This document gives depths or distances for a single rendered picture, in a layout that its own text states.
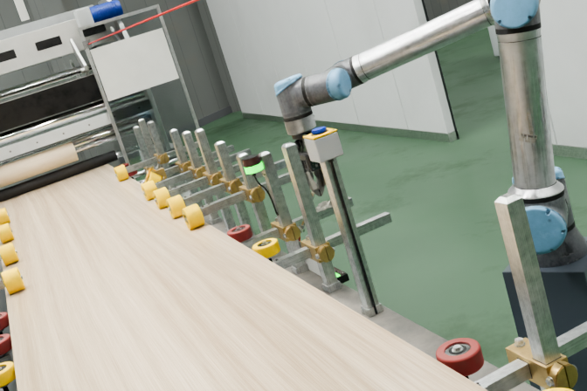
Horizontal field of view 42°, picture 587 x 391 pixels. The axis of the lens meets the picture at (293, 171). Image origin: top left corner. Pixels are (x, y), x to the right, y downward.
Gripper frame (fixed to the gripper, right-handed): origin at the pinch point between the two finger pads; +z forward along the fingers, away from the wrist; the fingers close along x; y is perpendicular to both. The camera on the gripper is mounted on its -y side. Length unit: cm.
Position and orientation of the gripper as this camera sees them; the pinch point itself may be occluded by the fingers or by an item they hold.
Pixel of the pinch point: (318, 191)
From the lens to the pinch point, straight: 238.2
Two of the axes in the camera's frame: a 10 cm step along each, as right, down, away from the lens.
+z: 2.9, 9.3, 2.2
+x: 8.8, -3.5, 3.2
